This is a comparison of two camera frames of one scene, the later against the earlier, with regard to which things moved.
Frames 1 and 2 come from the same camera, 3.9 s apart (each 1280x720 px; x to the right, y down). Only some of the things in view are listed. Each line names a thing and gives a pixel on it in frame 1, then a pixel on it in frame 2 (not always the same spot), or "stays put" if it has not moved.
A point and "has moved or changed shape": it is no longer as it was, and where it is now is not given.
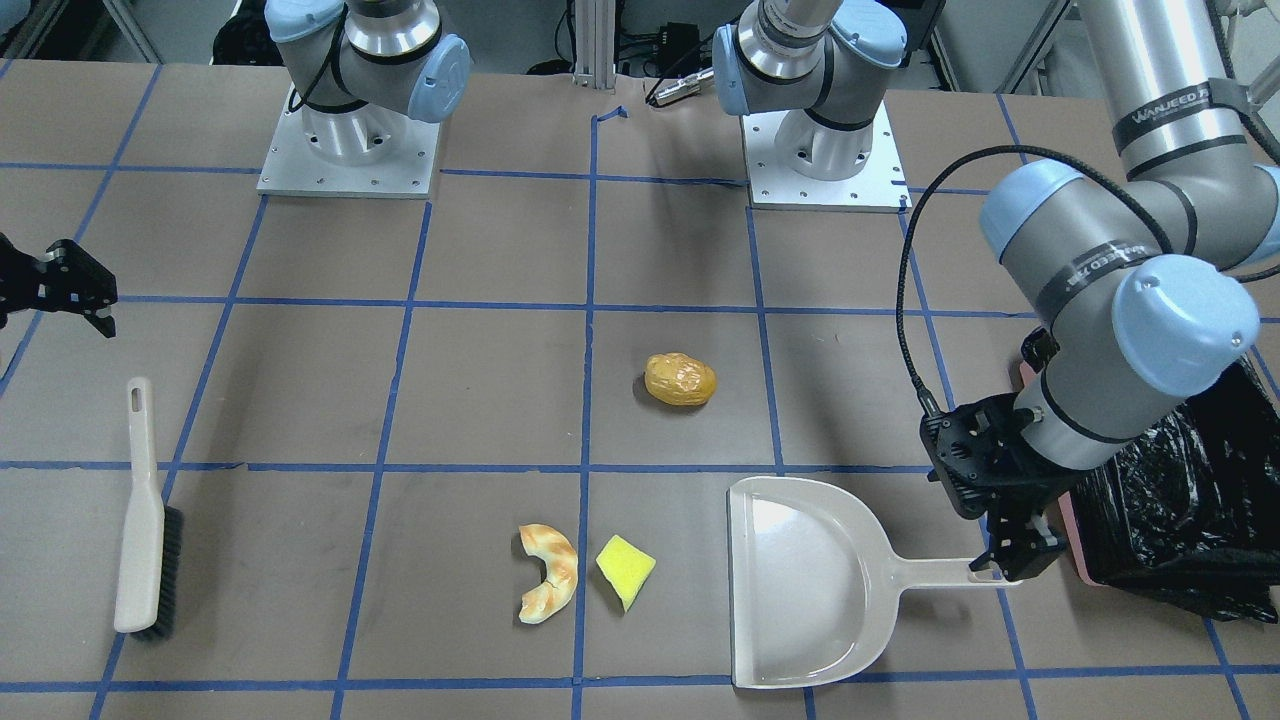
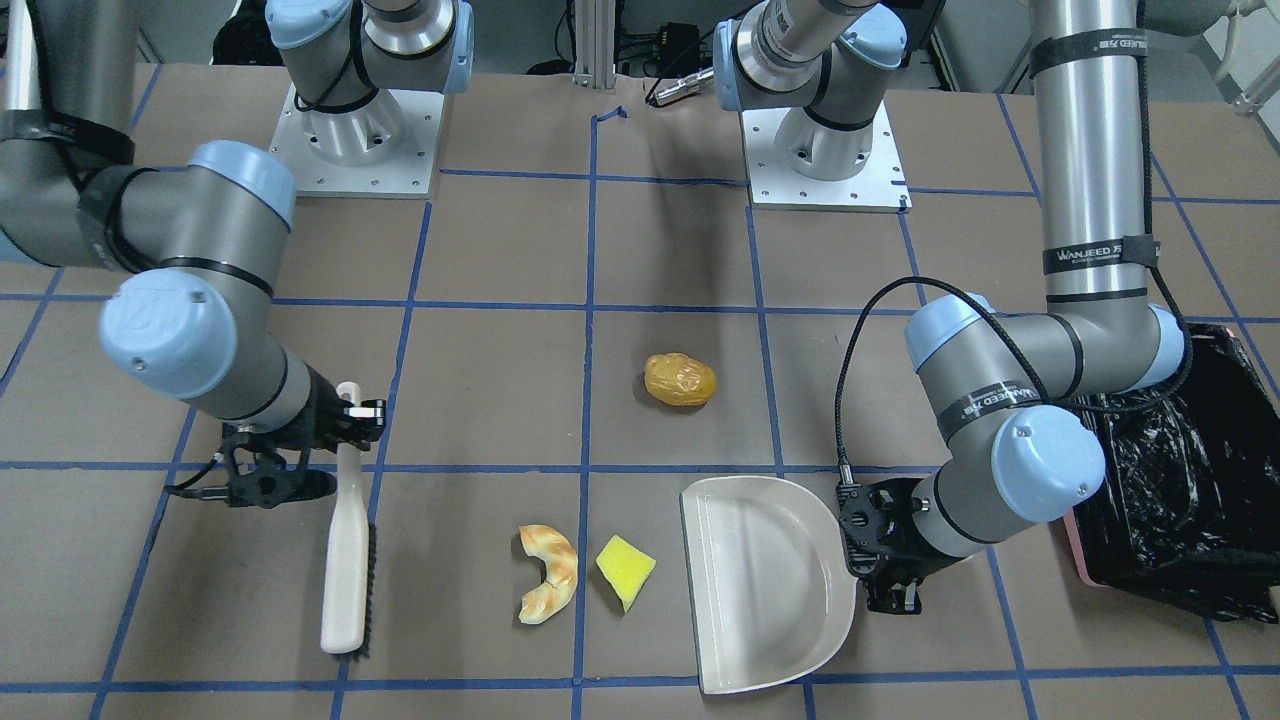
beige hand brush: x=151 y=536 -> x=348 y=594
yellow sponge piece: x=625 y=567 stays put
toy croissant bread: x=560 y=564 stays put
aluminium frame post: x=595 y=44 stays put
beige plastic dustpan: x=815 y=584 has moved or changed shape
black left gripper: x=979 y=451 -> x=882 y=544
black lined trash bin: x=1191 y=510 stays put
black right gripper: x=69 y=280 -> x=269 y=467
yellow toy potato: x=679 y=379 stays put
